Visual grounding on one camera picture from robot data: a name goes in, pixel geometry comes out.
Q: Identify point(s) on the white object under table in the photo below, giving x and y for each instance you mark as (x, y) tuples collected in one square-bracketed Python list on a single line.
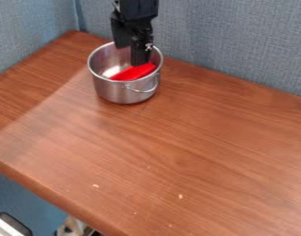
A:
[(74, 227)]

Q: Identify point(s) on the grey object under table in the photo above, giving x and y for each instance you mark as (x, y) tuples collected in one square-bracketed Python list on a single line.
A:
[(13, 227)]

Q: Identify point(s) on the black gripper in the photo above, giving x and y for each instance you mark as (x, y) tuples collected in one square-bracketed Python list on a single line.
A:
[(134, 14)]

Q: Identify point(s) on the red plastic block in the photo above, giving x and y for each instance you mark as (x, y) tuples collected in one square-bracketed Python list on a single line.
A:
[(134, 72)]

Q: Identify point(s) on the metal pot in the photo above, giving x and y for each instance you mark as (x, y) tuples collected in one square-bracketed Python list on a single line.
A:
[(106, 62)]

